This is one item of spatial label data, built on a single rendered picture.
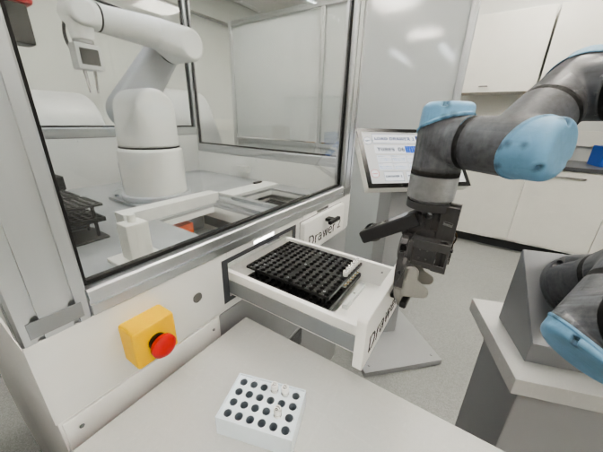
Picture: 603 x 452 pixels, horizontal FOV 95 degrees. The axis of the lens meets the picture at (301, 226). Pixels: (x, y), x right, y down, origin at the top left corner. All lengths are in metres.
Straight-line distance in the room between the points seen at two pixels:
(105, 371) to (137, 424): 0.10
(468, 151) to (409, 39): 1.87
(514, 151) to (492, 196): 3.06
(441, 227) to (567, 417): 0.54
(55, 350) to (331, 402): 0.43
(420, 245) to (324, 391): 0.32
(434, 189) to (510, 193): 2.99
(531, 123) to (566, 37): 3.42
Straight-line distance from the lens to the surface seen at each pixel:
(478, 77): 3.79
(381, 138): 1.40
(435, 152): 0.47
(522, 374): 0.77
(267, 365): 0.63
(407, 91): 2.21
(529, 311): 0.79
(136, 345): 0.54
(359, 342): 0.51
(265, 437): 0.52
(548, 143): 0.41
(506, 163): 0.42
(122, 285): 0.53
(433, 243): 0.51
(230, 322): 0.74
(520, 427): 0.92
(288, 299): 0.58
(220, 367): 0.64
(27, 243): 0.47
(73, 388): 0.59
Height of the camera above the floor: 1.23
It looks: 21 degrees down
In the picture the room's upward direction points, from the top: 2 degrees clockwise
